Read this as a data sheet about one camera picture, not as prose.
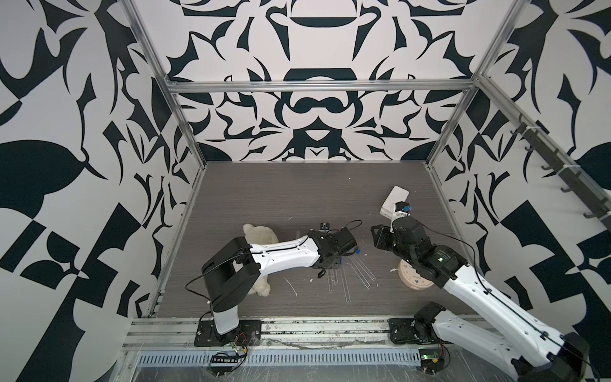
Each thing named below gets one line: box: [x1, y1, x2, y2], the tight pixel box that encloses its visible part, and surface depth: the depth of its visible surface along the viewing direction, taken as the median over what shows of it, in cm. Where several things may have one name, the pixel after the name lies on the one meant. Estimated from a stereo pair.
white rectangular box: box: [379, 185, 410, 220], surface depth 105 cm
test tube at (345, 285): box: [338, 265, 352, 305], surface depth 85 cm
